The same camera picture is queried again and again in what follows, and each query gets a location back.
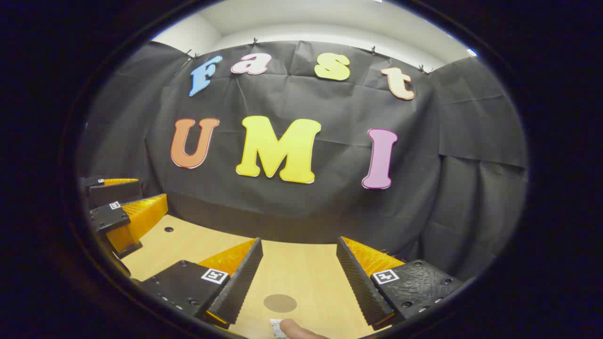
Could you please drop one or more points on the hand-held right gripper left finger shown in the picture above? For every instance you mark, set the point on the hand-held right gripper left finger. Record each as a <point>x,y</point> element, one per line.
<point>242,282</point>

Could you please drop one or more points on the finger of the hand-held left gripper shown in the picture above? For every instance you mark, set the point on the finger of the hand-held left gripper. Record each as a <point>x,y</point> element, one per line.
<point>115,193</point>
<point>110,217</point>

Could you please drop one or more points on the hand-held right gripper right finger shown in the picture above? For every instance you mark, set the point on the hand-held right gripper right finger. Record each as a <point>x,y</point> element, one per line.
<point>358,282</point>

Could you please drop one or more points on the round brown coaster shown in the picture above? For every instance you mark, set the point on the round brown coaster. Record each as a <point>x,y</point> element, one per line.
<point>280,302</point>

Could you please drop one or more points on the white toothpaste tube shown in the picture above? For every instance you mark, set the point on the white toothpaste tube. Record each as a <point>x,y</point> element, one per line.
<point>277,328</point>

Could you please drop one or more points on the wooden desktop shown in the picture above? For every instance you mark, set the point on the wooden desktop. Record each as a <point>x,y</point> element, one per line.
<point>301,268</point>

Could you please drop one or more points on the black backdrop cloth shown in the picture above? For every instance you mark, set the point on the black backdrop cloth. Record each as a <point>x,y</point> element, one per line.
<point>306,212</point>

